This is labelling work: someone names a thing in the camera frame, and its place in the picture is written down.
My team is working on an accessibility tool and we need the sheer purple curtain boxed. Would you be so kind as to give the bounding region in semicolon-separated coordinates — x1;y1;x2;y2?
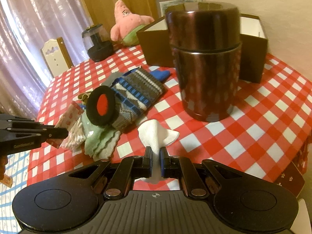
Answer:
1;0;89;118

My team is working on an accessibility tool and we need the striped knitted sock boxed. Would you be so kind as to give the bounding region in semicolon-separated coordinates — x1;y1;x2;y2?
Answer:
111;68;166;132

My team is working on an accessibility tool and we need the framed picture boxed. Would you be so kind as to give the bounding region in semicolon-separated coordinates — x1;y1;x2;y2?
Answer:
156;0;203;18

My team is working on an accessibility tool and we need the brown cardboard box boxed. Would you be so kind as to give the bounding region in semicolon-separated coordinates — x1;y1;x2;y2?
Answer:
136;14;268;83

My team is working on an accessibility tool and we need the pink starfish plush toy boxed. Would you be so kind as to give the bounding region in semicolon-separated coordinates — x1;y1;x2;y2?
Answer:
110;0;154;47

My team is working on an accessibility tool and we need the black glass-domed grinder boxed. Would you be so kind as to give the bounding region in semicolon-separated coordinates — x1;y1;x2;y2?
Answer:
82;24;114;62

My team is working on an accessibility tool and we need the light green cloth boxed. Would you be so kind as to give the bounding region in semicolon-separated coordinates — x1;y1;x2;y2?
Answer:
81;112;121;161

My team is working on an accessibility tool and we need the pink patterned packet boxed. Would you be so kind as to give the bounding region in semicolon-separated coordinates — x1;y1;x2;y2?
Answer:
47;101;84;148

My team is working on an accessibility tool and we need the black red round pad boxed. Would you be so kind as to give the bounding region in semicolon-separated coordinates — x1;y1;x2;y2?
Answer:
86;86;115;126

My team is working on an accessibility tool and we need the dark brown metal canister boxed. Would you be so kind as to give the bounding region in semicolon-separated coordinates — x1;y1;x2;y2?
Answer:
165;2;242;122

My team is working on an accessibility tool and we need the red white checkered tablecloth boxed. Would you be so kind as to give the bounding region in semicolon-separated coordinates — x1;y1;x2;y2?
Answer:
38;47;311;182

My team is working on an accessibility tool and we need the blue white checkered cloth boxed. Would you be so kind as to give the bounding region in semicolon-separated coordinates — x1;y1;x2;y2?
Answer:
0;151;30;233

